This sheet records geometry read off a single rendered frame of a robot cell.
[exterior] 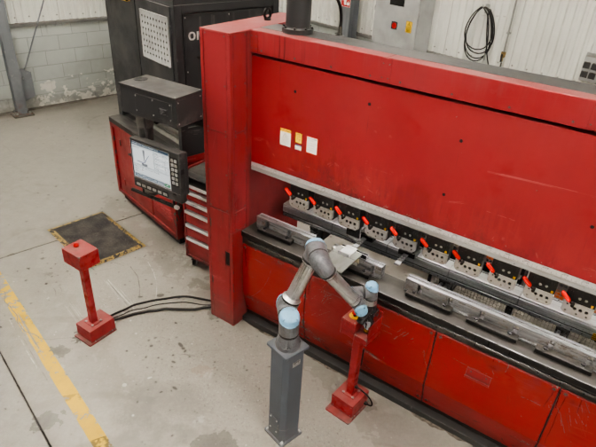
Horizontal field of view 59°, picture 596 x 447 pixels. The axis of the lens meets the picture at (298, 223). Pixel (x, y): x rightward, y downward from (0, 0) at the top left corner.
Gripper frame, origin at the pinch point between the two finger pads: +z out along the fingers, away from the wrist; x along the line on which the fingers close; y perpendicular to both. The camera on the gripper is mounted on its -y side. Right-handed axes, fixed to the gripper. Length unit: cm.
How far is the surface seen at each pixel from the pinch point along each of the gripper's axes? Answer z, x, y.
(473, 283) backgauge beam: -16, -38, 64
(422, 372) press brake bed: 35, -33, 22
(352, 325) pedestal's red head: -3.3, 6.6, -5.6
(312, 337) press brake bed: 58, 54, 16
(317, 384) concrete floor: 74, 33, -6
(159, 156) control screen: -82, 148, -29
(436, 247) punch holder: -50, -20, 39
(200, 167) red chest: -20, 208, 51
